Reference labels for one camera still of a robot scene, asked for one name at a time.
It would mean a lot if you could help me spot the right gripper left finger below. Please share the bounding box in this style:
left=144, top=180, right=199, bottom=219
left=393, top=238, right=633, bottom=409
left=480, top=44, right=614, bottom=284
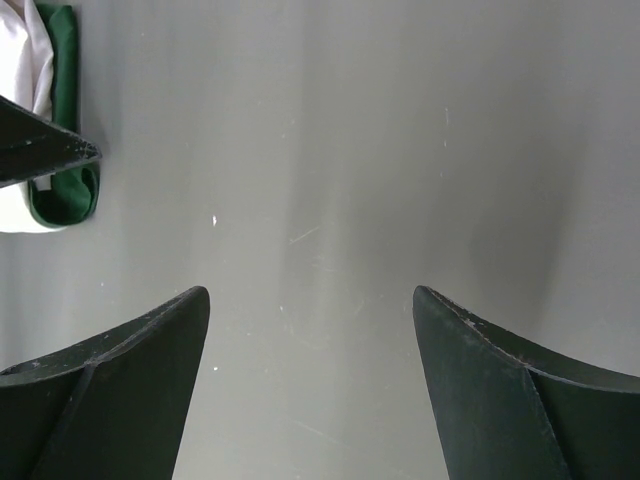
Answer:
left=1, top=286, right=210, bottom=479

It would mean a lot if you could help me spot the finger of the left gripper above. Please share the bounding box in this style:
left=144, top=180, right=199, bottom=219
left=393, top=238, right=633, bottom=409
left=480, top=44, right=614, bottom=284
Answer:
left=0, top=97, right=102, bottom=188

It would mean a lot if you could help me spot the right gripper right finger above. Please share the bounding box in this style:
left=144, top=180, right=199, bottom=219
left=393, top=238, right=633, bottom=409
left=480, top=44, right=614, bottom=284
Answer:
left=413, top=286, right=639, bottom=479

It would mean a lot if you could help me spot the white and green t shirt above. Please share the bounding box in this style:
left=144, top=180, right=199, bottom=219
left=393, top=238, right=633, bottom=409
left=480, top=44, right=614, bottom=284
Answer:
left=1, top=1, right=101, bottom=234

